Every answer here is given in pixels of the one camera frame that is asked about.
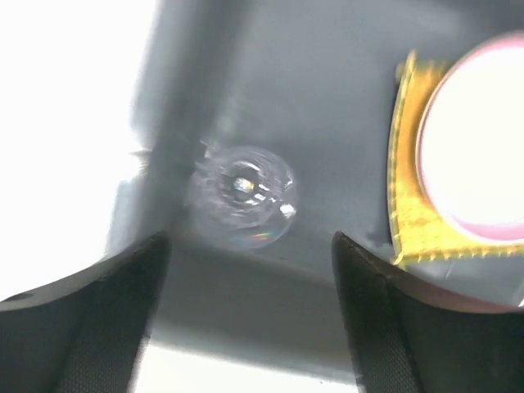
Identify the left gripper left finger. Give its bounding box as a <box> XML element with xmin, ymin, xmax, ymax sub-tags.
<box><xmin>1</xmin><ymin>233</ymin><xmax>170</xmax><ymax>392</ymax></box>

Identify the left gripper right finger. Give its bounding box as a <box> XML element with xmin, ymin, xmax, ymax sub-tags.
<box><xmin>332</xmin><ymin>232</ymin><xmax>523</xmax><ymax>393</ymax></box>

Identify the yellow woven bamboo mat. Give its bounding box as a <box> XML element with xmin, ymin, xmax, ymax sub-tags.
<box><xmin>386</xmin><ymin>50</ymin><xmax>523</xmax><ymax>269</ymax></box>

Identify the pink bear plate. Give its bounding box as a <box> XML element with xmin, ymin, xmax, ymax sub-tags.
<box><xmin>416</xmin><ymin>31</ymin><xmax>523</xmax><ymax>245</ymax></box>

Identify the clear glass cup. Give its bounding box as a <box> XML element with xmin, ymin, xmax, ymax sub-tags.
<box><xmin>187</xmin><ymin>146</ymin><xmax>298</xmax><ymax>250</ymax></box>

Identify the grey plastic bin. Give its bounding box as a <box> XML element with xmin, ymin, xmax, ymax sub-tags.
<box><xmin>108</xmin><ymin>1</ymin><xmax>523</xmax><ymax>380</ymax></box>

